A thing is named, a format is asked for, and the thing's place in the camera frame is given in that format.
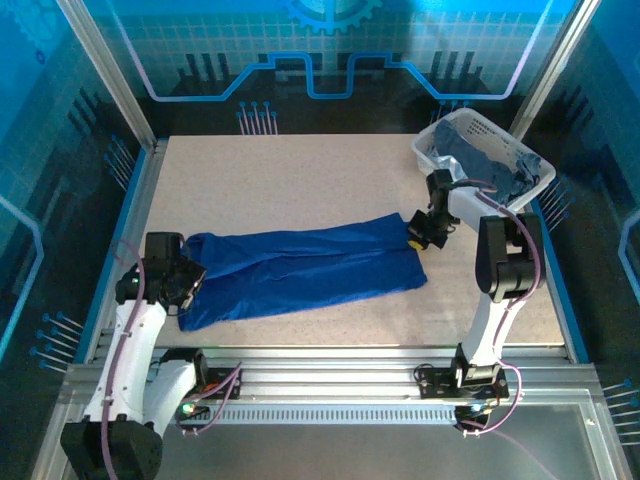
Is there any blue t-shirt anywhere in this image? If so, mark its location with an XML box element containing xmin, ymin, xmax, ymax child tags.
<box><xmin>177</xmin><ymin>212</ymin><xmax>429</xmax><ymax>333</ymax></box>

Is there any light grey crumpled garment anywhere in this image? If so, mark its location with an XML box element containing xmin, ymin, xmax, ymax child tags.
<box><xmin>436</xmin><ymin>154</ymin><xmax>464</xmax><ymax>176</ymax></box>

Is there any grey-blue t-shirt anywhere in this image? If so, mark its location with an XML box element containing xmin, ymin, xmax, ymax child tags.
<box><xmin>431</xmin><ymin>121</ymin><xmax>517</xmax><ymax>204</ymax></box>

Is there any dark navy t-shirt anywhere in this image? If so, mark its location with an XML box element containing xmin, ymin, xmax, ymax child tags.
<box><xmin>508</xmin><ymin>151</ymin><xmax>545</xmax><ymax>197</ymax></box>

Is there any small lit circuit board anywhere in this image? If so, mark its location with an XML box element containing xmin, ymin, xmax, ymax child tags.
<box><xmin>453</xmin><ymin>402</ymin><xmax>494</xmax><ymax>427</ymax></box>
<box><xmin>174</xmin><ymin>397</ymin><xmax>211</xmax><ymax>422</ymax></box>

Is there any white plastic laundry basket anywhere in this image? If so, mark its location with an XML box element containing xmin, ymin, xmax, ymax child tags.
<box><xmin>410</xmin><ymin>107</ymin><xmax>557</xmax><ymax>212</ymax></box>

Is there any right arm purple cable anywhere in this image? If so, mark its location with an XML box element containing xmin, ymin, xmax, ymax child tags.
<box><xmin>457</xmin><ymin>178</ymin><xmax>557</xmax><ymax>480</ymax></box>

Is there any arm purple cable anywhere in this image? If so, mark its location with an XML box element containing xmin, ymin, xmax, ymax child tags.
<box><xmin>99</xmin><ymin>238</ymin><xmax>244</xmax><ymax>480</ymax></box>
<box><xmin>457</xmin><ymin>178</ymin><xmax>557</xmax><ymax>480</ymax></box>

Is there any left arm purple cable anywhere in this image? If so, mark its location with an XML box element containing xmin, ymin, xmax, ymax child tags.
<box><xmin>99</xmin><ymin>238</ymin><xmax>244</xmax><ymax>480</ymax></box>

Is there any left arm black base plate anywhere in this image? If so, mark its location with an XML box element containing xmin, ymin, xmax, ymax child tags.
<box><xmin>199</xmin><ymin>366</ymin><xmax>244</xmax><ymax>401</ymax></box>

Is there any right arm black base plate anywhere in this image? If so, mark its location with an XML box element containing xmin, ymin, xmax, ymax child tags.
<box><xmin>417</xmin><ymin>363</ymin><xmax>510</xmax><ymax>401</ymax></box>

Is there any aluminium mounting rail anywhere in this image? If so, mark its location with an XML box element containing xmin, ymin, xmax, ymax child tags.
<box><xmin>64</xmin><ymin>348</ymin><xmax>601</xmax><ymax>407</ymax></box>

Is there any slotted grey cable duct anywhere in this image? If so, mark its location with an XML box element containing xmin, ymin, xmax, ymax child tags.
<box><xmin>169</xmin><ymin>403</ymin><xmax>591</xmax><ymax>426</ymax></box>

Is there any aluminium frame post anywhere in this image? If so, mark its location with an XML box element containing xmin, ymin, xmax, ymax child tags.
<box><xmin>507</xmin><ymin>0</ymin><xmax>601</xmax><ymax>144</ymax></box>
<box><xmin>54</xmin><ymin>0</ymin><xmax>159</xmax><ymax>151</ymax></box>

